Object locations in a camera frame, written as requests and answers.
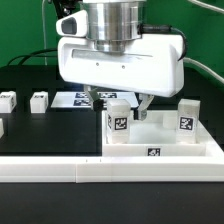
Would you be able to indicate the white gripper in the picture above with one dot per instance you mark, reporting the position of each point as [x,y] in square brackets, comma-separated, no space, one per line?
[150,65]

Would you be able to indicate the white L-shaped obstacle fence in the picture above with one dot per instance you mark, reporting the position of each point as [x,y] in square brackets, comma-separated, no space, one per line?
[209,167]

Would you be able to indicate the white marker plate with tags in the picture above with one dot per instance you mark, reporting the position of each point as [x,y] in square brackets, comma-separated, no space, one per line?
[80,99]

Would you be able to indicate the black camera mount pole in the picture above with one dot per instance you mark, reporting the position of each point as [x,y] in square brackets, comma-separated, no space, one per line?
[64,8]

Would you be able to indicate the white square table top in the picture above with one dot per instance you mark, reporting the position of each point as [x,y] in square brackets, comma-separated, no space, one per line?
[155,136]

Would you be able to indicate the white block at left edge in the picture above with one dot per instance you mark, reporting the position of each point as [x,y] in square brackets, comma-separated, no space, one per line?
[1,128]

